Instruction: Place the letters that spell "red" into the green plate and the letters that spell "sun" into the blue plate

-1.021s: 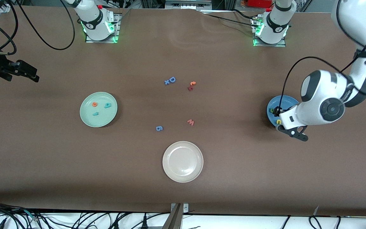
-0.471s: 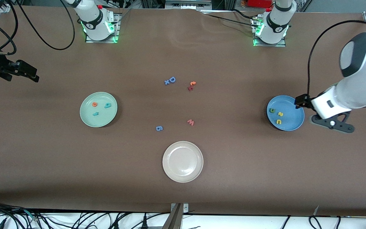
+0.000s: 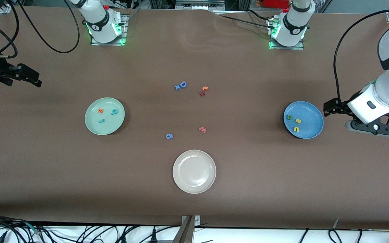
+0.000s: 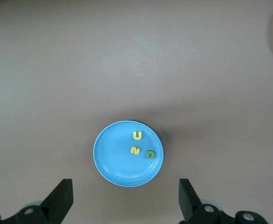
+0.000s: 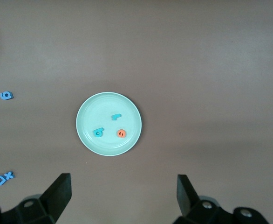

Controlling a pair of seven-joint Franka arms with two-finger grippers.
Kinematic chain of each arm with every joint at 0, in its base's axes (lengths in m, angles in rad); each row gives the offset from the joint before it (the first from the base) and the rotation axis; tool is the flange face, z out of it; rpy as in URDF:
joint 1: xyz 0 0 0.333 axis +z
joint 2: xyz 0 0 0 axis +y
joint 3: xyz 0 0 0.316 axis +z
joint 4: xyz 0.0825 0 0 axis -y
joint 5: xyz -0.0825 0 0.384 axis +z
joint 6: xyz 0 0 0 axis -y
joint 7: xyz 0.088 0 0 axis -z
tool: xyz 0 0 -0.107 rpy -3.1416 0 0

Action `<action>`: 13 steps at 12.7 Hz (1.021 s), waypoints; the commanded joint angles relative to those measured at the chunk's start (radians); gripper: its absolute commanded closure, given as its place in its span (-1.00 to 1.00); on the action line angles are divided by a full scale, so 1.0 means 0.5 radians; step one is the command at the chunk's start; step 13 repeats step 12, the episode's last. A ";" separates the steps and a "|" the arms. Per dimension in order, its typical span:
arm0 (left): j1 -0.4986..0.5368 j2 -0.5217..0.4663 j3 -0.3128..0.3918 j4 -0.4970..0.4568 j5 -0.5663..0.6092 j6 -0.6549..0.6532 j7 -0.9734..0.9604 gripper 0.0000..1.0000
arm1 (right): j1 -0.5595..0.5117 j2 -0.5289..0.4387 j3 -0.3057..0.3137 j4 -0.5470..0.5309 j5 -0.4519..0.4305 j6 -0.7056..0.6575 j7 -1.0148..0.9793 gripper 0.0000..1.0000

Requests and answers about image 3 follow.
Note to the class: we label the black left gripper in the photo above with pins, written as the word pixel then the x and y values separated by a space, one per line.
pixel 338 107

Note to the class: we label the grey metal box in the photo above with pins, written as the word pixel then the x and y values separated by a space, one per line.
pixel 199 4

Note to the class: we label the blue foam letter D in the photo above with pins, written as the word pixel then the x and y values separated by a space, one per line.
pixel 183 84

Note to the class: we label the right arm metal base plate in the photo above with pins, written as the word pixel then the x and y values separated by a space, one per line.
pixel 124 30

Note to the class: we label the dark red foam letter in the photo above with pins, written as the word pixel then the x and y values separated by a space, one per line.
pixel 202 93

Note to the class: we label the metal table edge bracket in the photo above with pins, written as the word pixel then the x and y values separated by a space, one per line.
pixel 186 231

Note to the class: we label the coral foam letter w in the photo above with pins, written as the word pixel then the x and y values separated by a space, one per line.
pixel 202 130

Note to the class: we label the red box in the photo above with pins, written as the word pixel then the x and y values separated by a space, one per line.
pixel 275 3

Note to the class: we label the teal foam letter a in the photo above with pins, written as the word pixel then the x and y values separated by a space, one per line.
pixel 114 112

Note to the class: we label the aluminium frame rail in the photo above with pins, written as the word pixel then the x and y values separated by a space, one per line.
pixel 4 9

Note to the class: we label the brown table cover sheet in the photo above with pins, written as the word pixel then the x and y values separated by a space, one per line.
pixel 46 168

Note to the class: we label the beige plate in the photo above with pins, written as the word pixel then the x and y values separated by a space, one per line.
pixel 194 171

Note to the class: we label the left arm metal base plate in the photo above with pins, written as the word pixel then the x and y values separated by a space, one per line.
pixel 282 48

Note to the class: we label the blue foam letter x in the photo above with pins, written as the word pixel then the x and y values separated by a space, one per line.
pixel 177 87

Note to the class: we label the blue plate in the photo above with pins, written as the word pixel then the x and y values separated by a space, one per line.
pixel 311 116

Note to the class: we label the blue foam number 6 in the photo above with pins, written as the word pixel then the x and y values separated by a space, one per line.
pixel 169 136

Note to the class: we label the light green plate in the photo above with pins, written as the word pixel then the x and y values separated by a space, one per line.
pixel 108 126

